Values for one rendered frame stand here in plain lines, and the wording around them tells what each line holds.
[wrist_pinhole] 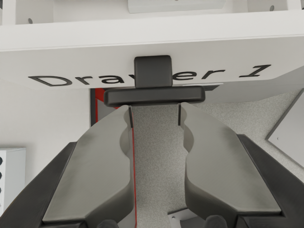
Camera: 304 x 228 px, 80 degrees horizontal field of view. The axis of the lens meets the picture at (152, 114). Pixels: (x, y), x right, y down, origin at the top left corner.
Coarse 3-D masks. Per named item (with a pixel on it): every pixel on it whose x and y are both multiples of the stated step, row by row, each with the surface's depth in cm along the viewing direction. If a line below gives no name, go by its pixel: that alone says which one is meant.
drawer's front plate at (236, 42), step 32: (0, 32) 12; (32, 32) 12; (64, 32) 12; (96, 32) 12; (128, 32) 12; (160, 32) 12; (192, 32) 12; (224, 32) 12; (256, 32) 11; (288, 32) 11; (0, 64) 14; (32, 64) 14; (64, 64) 14; (96, 64) 15; (128, 64) 15; (192, 64) 16; (224, 64) 16; (256, 64) 16; (288, 64) 17
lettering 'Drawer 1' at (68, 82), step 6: (258, 66) 17; (264, 66) 17; (180, 72) 18; (186, 72) 18; (192, 72) 18; (210, 72) 18; (36, 78) 17; (60, 78) 18; (78, 78) 18; (84, 78) 18; (114, 78) 19; (120, 78) 19; (174, 78) 20; (192, 78) 20; (204, 78) 20; (48, 84) 20; (66, 84) 20
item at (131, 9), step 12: (132, 0) 20; (144, 0) 20; (156, 0) 20; (168, 0) 20; (180, 0) 20; (192, 0) 20; (204, 0) 20; (216, 0) 20; (132, 12) 21; (144, 12) 21
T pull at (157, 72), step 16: (144, 64) 13; (160, 64) 13; (144, 80) 13; (160, 80) 13; (112, 96) 13; (128, 96) 13; (144, 96) 13; (160, 96) 13; (176, 96) 13; (192, 96) 13
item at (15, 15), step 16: (16, 0) 16; (32, 0) 18; (48, 0) 21; (64, 0) 22; (80, 0) 22; (96, 0) 22; (112, 0) 22; (240, 0) 21; (256, 0) 19; (272, 0) 17; (288, 0) 15; (16, 16) 16; (32, 16) 18; (48, 16) 21; (64, 16) 22; (80, 16) 22; (96, 16) 21; (112, 16) 21; (128, 16) 21; (144, 16) 21; (160, 16) 21
